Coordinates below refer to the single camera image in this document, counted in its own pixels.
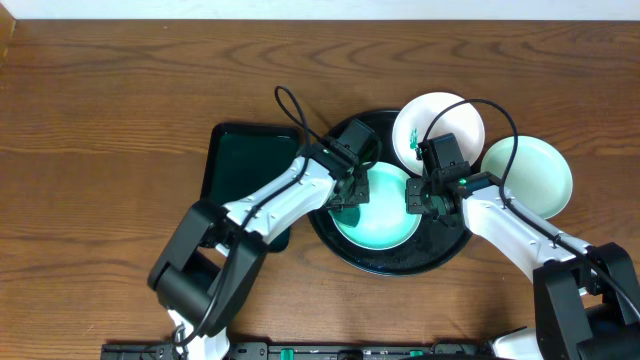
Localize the green sponge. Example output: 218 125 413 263
330 207 361 228

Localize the mint green plate front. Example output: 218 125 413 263
333 162 421 251

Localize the mint green plate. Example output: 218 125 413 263
506 136 573 219
333 162 421 251

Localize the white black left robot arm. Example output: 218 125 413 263
147 140 373 359

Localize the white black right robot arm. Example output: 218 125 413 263
405 167 639 360

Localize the round black tray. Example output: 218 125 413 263
308 109 471 276

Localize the dark green rectangular tray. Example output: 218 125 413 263
199 122 302 254

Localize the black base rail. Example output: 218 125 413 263
100 342 496 360

